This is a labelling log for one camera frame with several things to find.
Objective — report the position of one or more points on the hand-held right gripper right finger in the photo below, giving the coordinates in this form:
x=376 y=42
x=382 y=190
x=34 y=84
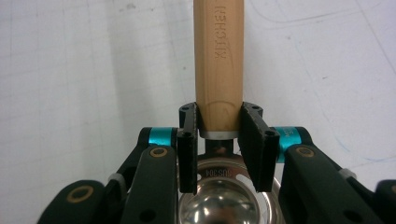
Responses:
x=258 y=155

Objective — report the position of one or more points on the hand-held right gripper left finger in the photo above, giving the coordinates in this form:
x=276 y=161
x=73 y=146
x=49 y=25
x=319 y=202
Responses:
x=187 y=155

